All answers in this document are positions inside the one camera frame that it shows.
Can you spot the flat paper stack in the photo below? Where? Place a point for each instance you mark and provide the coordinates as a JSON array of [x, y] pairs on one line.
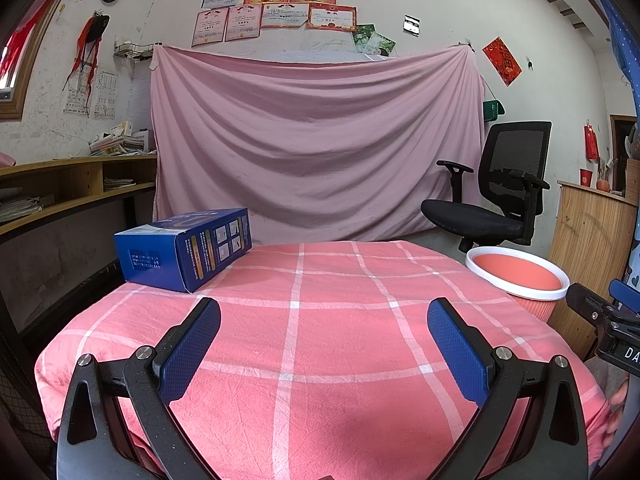
[[119, 184]]

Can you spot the orange bin with white rim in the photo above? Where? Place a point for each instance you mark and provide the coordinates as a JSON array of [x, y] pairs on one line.
[[515, 270]]

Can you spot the green landscape photo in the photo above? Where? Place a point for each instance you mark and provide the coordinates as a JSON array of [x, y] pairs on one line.
[[382, 45], [362, 35]]

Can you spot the paper wall calendar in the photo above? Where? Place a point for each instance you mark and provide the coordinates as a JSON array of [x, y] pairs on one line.
[[105, 95]]

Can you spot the red diamond wall poster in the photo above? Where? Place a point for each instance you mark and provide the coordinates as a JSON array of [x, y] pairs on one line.
[[501, 60]]

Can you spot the red cup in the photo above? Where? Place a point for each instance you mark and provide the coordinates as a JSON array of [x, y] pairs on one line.
[[586, 177]]

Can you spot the green hanging holder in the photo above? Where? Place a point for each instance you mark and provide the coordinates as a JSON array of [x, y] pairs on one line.
[[491, 111]]

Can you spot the dark wooden frame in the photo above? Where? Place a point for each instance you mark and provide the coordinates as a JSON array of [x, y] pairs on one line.
[[617, 150]]

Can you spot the group of wall certificates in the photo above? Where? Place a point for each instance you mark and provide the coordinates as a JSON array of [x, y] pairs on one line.
[[270, 12]]

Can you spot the red hanging packet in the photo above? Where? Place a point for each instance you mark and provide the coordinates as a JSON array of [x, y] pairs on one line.
[[591, 142]]

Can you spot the black office chair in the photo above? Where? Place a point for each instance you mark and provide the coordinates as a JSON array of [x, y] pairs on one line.
[[475, 220]]

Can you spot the wooden cabinet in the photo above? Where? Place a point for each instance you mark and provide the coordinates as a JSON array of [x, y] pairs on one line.
[[585, 240]]

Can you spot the pink plaid blanket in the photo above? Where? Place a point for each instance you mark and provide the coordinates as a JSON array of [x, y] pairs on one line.
[[325, 335]]

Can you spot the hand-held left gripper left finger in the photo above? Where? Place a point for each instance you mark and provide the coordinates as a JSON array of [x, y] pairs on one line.
[[192, 345]]

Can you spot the pink hanging sheet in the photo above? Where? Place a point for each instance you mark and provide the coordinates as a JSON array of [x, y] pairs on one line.
[[310, 150]]

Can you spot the black white wall sticker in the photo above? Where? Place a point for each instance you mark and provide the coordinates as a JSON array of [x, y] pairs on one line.
[[411, 25]]

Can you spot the wooden shelf desk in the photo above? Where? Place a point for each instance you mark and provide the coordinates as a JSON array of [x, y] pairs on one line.
[[65, 182]]

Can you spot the wooden window frame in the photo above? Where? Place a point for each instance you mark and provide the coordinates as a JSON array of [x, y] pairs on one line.
[[20, 105]]

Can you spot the red tassel decoration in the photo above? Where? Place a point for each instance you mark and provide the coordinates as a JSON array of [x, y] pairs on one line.
[[87, 40]]

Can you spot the folded newspapers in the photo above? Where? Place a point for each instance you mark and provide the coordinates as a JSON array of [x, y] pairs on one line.
[[25, 207]]

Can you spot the person's right hand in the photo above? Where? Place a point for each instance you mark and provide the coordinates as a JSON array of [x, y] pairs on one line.
[[617, 410]]

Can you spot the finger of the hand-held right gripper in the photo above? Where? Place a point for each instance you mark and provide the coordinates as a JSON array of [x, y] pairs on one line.
[[625, 291], [582, 300]]

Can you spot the blue cardboard box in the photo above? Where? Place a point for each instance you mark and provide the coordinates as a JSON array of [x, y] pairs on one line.
[[200, 245]]

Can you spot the stack of books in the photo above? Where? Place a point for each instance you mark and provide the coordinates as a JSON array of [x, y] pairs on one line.
[[122, 142]]

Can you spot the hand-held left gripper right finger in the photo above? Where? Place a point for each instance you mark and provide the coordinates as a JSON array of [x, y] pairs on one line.
[[457, 350]]

